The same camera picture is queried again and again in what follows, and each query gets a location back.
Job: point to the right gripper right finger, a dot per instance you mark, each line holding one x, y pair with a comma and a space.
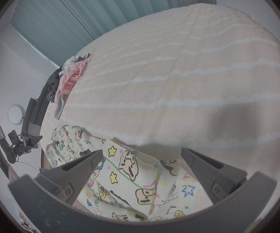
212, 178

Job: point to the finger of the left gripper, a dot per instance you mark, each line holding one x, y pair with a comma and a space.
38, 138

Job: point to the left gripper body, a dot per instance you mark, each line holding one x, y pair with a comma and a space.
30, 141

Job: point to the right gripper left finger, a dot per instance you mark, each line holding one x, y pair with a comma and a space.
76, 171

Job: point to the white printed pyjama top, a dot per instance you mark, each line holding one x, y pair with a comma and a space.
130, 178

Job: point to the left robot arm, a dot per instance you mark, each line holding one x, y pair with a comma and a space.
11, 152

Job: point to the pile of clothes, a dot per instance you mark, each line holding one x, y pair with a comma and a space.
68, 63

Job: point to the round white hoop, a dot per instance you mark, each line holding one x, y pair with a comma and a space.
9, 115

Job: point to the black padded sofa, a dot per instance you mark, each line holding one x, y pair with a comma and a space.
36, 101

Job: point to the light grey knit garment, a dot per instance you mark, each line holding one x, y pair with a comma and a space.
60, 107

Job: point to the pink garment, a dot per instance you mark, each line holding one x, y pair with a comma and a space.
73, 78

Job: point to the bed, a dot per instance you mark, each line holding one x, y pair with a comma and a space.
178, 81

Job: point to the blue-green curtain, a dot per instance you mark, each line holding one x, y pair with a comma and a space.
69, 13

